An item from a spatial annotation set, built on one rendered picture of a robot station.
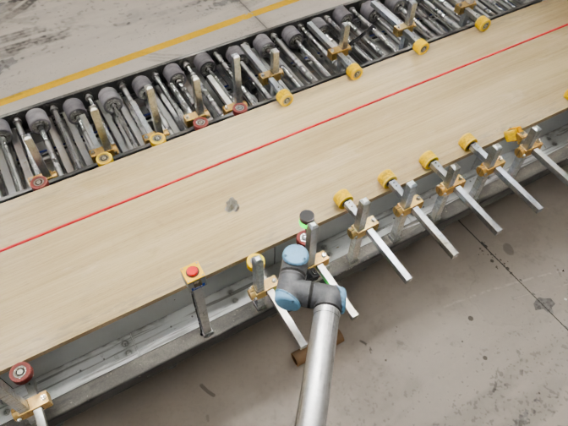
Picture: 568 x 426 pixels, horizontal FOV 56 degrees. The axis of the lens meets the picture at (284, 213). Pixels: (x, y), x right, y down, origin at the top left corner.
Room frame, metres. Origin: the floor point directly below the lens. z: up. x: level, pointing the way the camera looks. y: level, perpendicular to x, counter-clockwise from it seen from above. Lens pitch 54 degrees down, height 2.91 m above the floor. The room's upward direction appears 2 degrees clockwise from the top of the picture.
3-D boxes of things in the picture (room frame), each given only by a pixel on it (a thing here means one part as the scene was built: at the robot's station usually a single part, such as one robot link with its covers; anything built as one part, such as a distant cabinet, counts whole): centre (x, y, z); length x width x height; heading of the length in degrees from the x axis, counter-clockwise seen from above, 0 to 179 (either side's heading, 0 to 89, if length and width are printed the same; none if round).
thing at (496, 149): (1.73, -0.98, 0.87); 0.04 x 0.04 x 0.48; 31
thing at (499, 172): (1.70, -1.04, 0.95); 0.50 x 0.04 x 0.04; 31
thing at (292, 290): (0.86, -0.04, 1.29); 0.12 x 0.12 x 0.09; 81
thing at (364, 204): (1.34, -0.33, 0.93); 0.04 x 0.04 x 0.48; 31
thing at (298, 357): (1.17, -0.21, 0.04); 0.30 x 0.08 x 0.08; 121
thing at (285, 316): (1.03, 0.02, 0.84); 0.44 x 0.03 x 0.04; 31
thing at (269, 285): (1.10, 0.08, 0.84); 0.14 x 0.06 x 0.05; 121
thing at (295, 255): (0.97, -0.04, 1.28); 0.10 x 0.09 x 0.12; 171
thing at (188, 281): (0.95, 0.32, 1.18); 0.07 x 0.07 x 0.08; 31
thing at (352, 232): (1.36, -0.35, 0.95); 0.14 x 0.06 x 0.05; 121
